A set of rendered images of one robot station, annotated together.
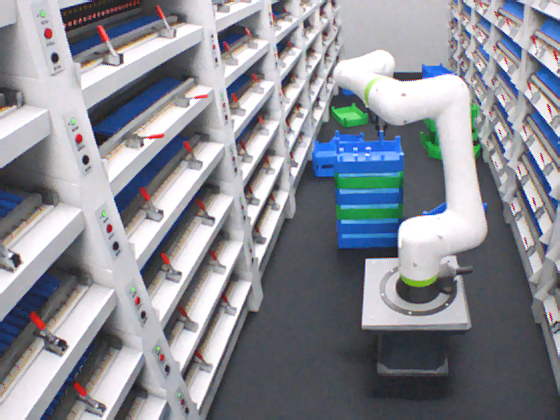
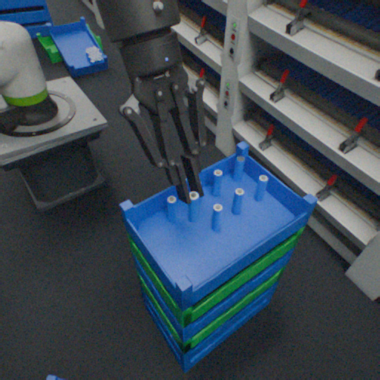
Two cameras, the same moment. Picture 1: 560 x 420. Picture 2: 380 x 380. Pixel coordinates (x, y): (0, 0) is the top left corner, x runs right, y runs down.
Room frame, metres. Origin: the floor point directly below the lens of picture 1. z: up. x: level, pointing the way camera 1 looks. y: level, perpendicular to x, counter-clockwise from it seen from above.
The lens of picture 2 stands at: (1.98, -0.73, 0.93)
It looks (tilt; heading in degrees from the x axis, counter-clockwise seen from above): 49 degrees down; 132
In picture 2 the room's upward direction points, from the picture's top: straight up
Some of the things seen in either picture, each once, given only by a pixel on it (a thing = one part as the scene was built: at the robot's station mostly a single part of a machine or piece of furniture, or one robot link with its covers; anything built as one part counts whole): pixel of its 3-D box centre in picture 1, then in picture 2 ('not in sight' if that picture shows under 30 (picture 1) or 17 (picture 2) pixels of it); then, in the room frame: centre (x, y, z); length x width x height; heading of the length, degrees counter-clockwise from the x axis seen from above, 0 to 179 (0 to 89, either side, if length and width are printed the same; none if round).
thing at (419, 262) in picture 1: (423, 248); (9, 64); (1.03, -0.41, 0.46); 0.16 x 0.13 x 0.19; 97
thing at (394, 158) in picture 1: (368, 153); (217, 214); (1.78, -0.42, 0.44); 0.30 x 0.20 x 0.08; 77
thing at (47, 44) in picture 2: not in sight; (70, 42); (0.20, 0.24, 0.04); 0.30 x 0.20 x 0.08; 73
